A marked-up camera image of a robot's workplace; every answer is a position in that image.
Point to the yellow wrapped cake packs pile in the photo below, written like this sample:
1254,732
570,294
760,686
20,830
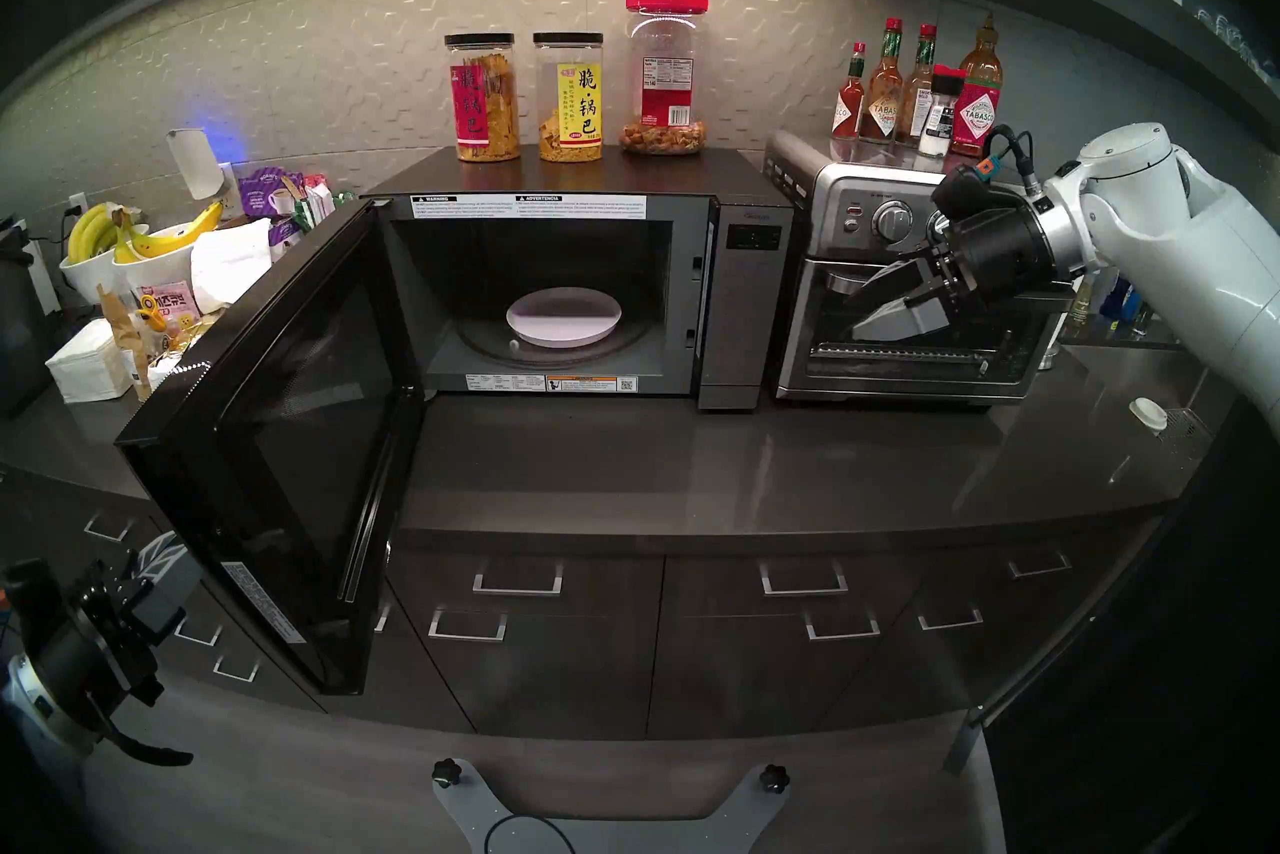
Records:
200,327

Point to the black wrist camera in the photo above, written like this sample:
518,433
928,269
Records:
32,597
965,197

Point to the greenish yellow banana bunch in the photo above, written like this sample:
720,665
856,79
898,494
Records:
85,227

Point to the glass microwave turntable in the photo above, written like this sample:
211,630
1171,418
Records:
480,344

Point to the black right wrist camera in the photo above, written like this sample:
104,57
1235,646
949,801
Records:
965,197

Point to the dark lower cabinet run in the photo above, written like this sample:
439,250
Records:
560,682

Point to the brown paper snack bag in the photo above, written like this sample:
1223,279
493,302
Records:
130,347

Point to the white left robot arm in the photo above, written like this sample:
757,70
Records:
45,707

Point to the large orange hot sauce bottle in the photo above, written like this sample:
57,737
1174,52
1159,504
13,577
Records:
977,112

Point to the small white paper napkin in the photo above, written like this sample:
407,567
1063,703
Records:
165,367

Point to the stainless steel toaster oven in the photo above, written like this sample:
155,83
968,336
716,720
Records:
830,312

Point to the white round plate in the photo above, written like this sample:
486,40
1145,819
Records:
563,317

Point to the spice shaker red black cap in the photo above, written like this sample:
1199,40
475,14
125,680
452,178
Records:
940,127

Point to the small red hot sauce bottle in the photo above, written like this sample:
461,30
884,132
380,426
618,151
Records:
848,107

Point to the white plug-in wall device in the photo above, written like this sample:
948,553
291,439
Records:
195,162

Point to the snack jar yellow label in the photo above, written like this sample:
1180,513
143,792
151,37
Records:
570,102

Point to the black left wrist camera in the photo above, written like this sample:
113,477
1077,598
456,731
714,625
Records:
32,597

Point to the snack jar red label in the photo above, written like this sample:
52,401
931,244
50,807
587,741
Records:
485,102

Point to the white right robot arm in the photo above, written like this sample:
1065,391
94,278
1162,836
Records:
1200,242

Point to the draped white paper napkin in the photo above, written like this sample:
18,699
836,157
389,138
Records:
232,267

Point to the steel sink basin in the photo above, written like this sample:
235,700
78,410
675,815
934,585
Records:
1110,382

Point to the pink Korean snack pack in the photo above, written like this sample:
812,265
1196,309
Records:
165,302

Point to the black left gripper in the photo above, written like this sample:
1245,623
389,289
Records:
100,652

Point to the black star knob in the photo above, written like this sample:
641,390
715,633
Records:
445,772
772,777

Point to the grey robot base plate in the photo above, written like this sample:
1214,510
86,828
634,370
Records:
660,837

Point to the white sink stopper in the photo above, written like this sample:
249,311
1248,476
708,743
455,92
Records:
1148,414

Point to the white napkin stack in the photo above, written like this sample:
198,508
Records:
85,362

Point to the ripe yellow banana bunch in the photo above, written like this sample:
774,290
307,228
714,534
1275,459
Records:
175,237

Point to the clear yellowish soap bottle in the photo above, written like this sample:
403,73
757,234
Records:
1080,307

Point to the clear jar red lid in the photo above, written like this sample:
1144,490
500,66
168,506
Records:
665,72

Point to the purple biscotti bag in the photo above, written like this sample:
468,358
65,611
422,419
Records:
265,192

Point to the black microwave body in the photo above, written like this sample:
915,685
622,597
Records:
745,312

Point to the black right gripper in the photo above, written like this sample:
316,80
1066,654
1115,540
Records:
1000,252

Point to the brown sauce bottle green cap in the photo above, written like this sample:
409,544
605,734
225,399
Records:
884,102

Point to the green red tea packets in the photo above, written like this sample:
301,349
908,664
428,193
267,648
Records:
318,202

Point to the grey metal bar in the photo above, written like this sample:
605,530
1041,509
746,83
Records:
962,742

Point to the white wall outlet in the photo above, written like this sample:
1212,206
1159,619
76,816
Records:
77,205

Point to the pale sauce bottle green cap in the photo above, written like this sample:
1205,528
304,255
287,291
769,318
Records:
918,102

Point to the white fruit bowl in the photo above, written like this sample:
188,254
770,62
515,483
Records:
165,267
85,274

